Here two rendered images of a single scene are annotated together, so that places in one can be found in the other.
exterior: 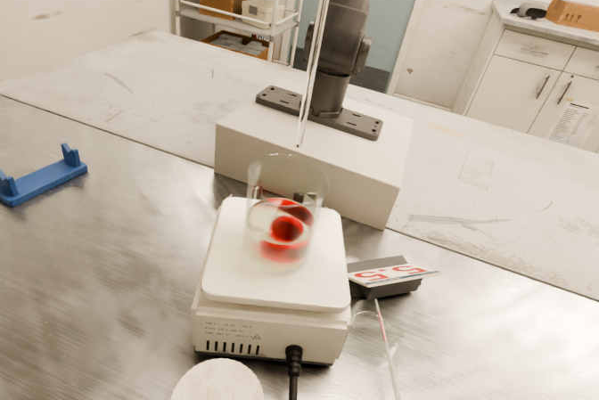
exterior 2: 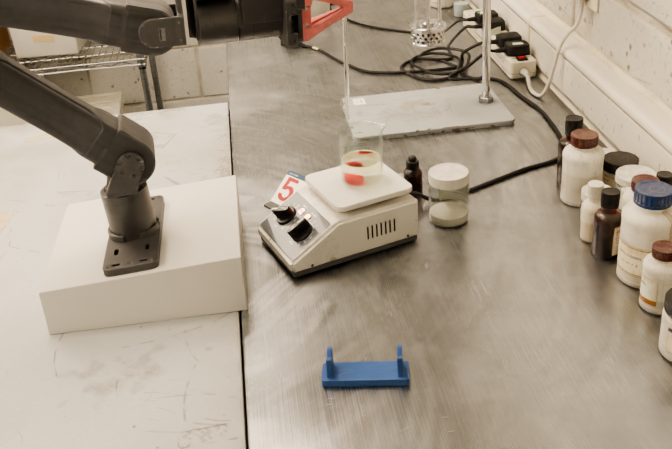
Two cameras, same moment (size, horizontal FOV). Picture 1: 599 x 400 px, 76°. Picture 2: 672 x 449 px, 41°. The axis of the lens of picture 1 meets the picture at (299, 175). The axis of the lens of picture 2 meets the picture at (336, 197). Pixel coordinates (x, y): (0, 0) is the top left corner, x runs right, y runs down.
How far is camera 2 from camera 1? 1.30 m
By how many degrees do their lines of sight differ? 88
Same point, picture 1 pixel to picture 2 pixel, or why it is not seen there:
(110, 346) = (443, 264)
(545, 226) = (159, 164)
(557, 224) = not seen: hidden behind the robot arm
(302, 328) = not seen: hidden behind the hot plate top
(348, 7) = (120, 120)
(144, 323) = (420, 262)
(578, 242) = (169, 154)
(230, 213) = (352, 200)
